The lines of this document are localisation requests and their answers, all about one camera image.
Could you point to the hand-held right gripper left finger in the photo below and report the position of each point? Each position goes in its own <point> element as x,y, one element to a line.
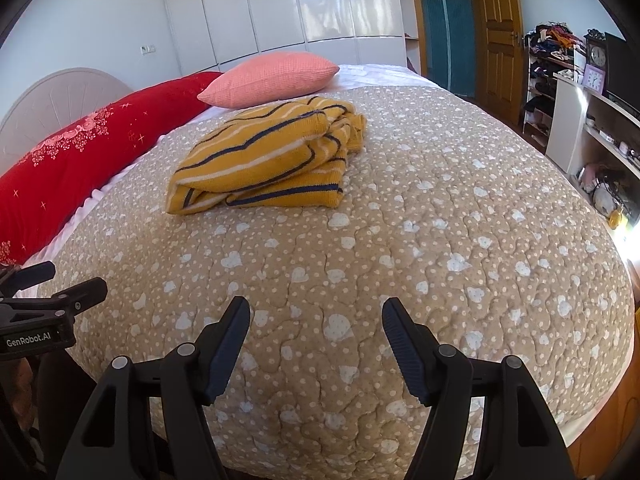
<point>227,345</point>

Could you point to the purple alarm clock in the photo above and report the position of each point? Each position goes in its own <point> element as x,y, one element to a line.
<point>594,79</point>

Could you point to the cluttered clothes rack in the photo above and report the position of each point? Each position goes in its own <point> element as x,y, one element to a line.
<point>542,80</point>

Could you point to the black television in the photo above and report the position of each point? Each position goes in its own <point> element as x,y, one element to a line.
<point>622,75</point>

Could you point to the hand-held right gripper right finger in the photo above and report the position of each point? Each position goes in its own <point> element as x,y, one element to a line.
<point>402,345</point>

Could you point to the white glossy wardrobe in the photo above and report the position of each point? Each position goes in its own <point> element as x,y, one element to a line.
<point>280,5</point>

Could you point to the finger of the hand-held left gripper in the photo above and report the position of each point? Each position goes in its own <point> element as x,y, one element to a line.
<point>30,272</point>
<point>75,295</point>

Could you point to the beige heart-print quilt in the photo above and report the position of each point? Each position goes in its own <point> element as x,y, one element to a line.
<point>400,240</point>

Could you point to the wooden bed frame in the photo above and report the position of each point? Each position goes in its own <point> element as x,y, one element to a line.
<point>600,435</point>

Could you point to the beige padded headboard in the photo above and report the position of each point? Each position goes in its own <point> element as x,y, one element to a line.
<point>55,105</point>

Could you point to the teal door curtain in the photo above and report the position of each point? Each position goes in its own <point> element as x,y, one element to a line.
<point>445,25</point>

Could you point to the dark mantel clock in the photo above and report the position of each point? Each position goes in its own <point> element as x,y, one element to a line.
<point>595,52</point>

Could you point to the yellow striped knit sweater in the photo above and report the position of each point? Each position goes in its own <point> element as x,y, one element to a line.
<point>270,160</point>

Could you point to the red embroidered pillow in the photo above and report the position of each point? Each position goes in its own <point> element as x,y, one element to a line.
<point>90,160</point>

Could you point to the wooden door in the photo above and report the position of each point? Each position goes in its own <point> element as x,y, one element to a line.
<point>495,35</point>

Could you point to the pink pillow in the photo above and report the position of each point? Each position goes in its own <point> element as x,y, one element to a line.
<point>270,80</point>

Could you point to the white shelf desk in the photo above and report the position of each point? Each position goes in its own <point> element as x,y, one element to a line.
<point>565,125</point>

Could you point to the yellow toy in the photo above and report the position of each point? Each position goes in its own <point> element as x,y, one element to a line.
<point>617,219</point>

